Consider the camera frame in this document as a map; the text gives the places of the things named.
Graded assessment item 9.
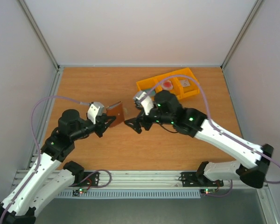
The circuit board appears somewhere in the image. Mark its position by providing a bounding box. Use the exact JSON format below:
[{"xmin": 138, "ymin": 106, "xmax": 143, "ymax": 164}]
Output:
[
  {"xmin": 200, "ymin": 189, "xmax": 217, "ymax": 195},
  {"xmin": 72, "ymin": 188, "xmax": 88, "ymax": 197}
]

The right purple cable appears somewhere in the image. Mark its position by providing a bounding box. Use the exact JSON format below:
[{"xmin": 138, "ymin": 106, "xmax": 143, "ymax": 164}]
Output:
[{"xmin": 145, "ymin": 74, "xmax": 280, "ymax": 199}]

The grey slotted cable duct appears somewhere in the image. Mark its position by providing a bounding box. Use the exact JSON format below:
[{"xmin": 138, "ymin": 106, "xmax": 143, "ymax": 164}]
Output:
[{"xmin": 56, "ymin": 189, "xmax": 201, "ymax": 200}]

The yellow three-compartment bin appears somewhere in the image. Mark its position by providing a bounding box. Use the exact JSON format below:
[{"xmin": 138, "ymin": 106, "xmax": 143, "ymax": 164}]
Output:
[{"xmin": 136, "ymin": 68, "xmax": 200, "ymax": 99}]

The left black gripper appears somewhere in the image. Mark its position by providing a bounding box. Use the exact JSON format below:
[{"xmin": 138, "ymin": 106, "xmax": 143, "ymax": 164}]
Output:
[{"xmin": 71, "ymin": 113, "xmax": 116, "ymax": 141}]

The brown leather card holder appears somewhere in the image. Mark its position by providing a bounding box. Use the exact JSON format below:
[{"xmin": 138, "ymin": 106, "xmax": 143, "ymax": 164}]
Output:
[{"xmin": 106, "ymin": 101, "xmax": 125, "ymax": 128}]

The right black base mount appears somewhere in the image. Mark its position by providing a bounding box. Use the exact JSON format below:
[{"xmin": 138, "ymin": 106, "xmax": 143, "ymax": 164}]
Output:
[{"xmin": 178, "ymin": 172, "xmax": 224, "ymax": 187}]

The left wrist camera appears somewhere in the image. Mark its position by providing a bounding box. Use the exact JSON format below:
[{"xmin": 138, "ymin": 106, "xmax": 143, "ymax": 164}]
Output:
[{"xmin": 86, "ymin": 102, "xmax": 105, "ymax": 125}]

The teal card stack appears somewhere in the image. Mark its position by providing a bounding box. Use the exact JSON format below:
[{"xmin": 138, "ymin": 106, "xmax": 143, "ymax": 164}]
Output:
[{"xmin": 143, "ymin": 88, "xmax": 152, "ymax": 92}]

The right circuit board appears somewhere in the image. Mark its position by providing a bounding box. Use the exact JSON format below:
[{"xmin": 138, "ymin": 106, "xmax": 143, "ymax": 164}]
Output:
[{"xmin": 200, "ymin": 189, "xmax": 217, "ymax": 195}]

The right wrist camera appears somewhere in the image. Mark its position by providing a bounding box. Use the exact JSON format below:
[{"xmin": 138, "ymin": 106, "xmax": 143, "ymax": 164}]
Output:
[{"xmin": 133, "ymin": 91, "xmax": 154, "ymax": 115}]

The aluminium front rail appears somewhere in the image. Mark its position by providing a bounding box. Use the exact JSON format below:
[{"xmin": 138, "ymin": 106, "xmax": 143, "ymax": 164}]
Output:
[{"xmin": 11, "ymin": 169, "xmax": 269, "ymax": 189}]

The grey white card stack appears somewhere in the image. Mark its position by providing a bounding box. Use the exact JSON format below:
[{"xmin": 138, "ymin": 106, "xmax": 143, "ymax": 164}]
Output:
[{"xmin": 179, "ymin": 79, "xmax": 190, "ymax": 88}]

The left circuit board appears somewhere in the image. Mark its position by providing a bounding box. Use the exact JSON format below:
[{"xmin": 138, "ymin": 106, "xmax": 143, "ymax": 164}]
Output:
[{"xmin": 72, "ymin": 188, "xmax": 88, "ymax": 197}]

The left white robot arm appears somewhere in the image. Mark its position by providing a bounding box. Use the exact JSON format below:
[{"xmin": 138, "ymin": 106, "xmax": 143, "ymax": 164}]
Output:
[{"xmin": 0, "ymin": 106, "xmax": 116, "ymax": 224}]

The red circle card stack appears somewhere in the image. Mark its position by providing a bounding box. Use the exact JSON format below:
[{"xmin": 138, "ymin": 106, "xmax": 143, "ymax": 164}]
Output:
[{"xmin": 161, "ymin": 80, "xmax": 174, "ymax": 91}]

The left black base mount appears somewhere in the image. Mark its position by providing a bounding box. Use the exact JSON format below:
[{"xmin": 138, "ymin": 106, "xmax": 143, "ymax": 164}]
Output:
[{"xmin": 71, "ymin": 172, "xmax": 100, "ymax": 187}]

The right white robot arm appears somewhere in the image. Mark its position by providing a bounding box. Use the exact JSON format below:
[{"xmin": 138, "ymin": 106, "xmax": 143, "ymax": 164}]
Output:
[{"xmin": 124, "ymin": 90, "xmax": 273, "ymax": 189}]

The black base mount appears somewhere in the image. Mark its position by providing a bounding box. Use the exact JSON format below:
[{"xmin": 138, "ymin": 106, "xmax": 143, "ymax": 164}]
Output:
[
  {"xmin": 71, "ymin": 172, "xmax": 100, "ymax": 187},
  {"xmin": 178, "ymin": 172, "xmax": 224, "ymax": 187}
]

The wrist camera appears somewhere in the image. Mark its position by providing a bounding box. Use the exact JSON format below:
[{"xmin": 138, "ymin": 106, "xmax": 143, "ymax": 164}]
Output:
[
  {"xmin": 86, "ymin": 102, "xmax": 105, "ymax": 125},
  {"xmin": 133, "ymin": 91, "xmax": 154, "ymax": 115}
]

